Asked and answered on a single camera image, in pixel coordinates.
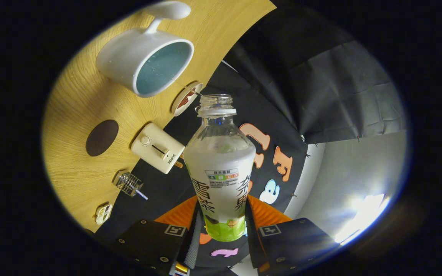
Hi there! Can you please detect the black backdrop cloth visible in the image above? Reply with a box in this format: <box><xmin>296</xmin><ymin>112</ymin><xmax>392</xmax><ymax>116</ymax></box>
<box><xmin>94</xmin><ymin>4</ymin><xmax>407</xmax><ymax>276</ymax></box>

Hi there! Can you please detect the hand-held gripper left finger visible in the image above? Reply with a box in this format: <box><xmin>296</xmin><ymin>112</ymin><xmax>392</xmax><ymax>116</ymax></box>
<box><xmin>108</xmin><ymin>195</ymin><xmax>200</xmax><ymax>276</ymax></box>

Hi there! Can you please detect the white cup blue inside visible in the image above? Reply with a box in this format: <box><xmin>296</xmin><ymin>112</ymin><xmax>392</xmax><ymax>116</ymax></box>
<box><xmin>96</xmin><ymin>1</ymin><xmax>195</xmax><ymax>98</ymax></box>

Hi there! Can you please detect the ceiling light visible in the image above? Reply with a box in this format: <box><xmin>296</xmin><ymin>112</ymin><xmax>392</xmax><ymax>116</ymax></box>
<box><xmin>334</xmin><ymin>194</ymin><xmax>390</xmax><ymax>246</ymax></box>

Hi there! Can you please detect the white divided tray with beans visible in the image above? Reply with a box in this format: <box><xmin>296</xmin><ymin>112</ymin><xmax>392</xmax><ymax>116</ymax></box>
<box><xmin>94</xmin><ymin>204</ymin><xmax>113</xmax><ymax>225</ymax></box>

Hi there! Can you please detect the wooden table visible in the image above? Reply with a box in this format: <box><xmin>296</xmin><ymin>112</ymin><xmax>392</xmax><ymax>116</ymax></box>
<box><xmin>41</xmin><ymin>0</ymin><xmax>277</xmax><ymax>233</ymax></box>

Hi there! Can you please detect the dark brown round coaster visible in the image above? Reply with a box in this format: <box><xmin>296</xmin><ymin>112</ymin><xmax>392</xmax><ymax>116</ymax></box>
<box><xmin>86</xmin><ymin>120</ymin><xmax>119</xmax><ymax>157</ymax></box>

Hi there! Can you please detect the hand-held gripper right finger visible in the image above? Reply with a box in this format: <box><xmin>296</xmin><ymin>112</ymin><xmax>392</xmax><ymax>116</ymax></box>
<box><xmin>244</xmin><ymin>194</ymin><xmax>340</xmax><ymax>276</ymax></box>

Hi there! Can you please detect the cream toaster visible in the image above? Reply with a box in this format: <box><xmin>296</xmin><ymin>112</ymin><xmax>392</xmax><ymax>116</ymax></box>
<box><xmin>131</xmin><ymin>123</ymin><xmax>186</xmax><ymax>174</ymax></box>

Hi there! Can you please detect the clear juice bottle white label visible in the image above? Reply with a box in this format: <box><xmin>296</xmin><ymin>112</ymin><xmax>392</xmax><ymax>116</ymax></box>
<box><xmin>183</xmin><ymin>94</ymin><xmax>256</xmax><ymax>242</ymax></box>

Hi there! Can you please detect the beige round plate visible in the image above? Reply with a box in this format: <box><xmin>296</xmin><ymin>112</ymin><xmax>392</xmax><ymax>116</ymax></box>
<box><xmin>171</xmin><ymin>82</ymin><xmax>203</xmax><ymax>117</ymax></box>

